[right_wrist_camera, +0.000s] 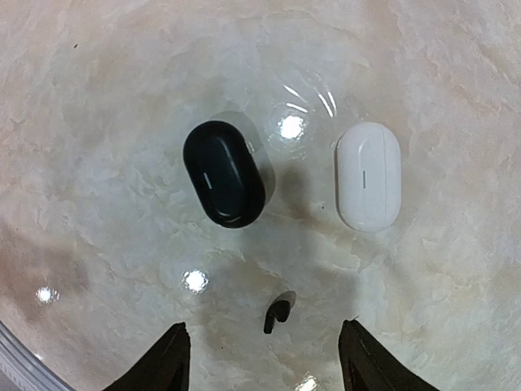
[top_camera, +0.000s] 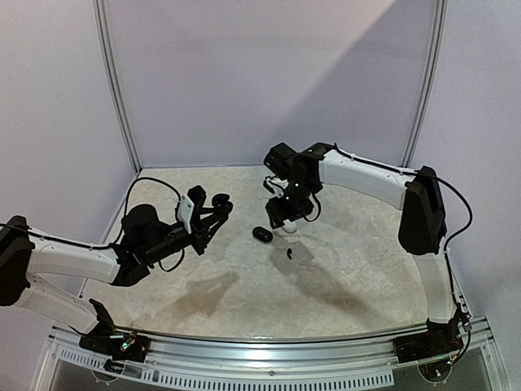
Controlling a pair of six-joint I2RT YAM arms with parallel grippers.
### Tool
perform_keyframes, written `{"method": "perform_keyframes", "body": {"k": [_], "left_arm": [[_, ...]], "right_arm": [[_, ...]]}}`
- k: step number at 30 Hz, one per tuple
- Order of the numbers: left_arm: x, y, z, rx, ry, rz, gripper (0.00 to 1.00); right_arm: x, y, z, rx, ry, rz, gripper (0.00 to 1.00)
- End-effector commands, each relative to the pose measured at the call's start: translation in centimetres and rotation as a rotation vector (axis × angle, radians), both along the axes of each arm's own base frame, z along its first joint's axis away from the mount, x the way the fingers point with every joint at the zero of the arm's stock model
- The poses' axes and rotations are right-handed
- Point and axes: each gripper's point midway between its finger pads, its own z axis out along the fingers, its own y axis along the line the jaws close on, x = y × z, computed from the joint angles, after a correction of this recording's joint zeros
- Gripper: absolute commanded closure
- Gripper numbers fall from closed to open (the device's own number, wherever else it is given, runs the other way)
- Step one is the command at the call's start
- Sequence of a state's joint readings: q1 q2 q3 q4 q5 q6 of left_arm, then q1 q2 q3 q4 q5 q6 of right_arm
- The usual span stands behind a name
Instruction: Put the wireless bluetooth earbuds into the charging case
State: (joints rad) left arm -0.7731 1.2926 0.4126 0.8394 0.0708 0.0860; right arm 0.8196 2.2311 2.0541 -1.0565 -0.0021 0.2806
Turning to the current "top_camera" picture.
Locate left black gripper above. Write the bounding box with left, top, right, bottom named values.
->
left=143, top=208, right=227, bottom=266

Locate white earbud charging case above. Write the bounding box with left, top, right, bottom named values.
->
left=282, top=220, right=297, bottom=234

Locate black round charging case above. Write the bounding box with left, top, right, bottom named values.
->
left=212, top=193, right=234, bottom=214

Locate black oval charging case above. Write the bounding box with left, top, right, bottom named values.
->
left=252, top=226, right=274, bottom=244

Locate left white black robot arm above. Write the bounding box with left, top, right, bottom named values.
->
left=1, top=200, right=233, bottom=354

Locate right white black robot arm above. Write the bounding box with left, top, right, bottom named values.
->
left=263, top=143, right=457, bottom=355

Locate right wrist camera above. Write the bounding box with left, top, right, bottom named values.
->
left=263, top=175, right=286, bottom=198

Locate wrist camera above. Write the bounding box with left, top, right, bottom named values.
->
left=263, top=175, right=286, bottom=198
left=176, top=185, right=207, bottom=235

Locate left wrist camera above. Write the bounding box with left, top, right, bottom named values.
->
left=176, top=185, right=207, bottom=235

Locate aluminium front rail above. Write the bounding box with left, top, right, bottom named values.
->
left=37, top=318, right=508, bottom=390

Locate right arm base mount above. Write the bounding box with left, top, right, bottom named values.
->
left=392, top=310, right=471, bottom=363

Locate left aluminium corner post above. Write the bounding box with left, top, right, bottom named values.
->
left=93, top=0, right=142, bottom=175

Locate aluminium corner post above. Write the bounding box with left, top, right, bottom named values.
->
left=401, top=0, right=448, bottom=167
left=93, top=0, right=142, bottom=175

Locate right aluminium corner post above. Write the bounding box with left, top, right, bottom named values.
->
left=401, top=0, right=448, bottom=167

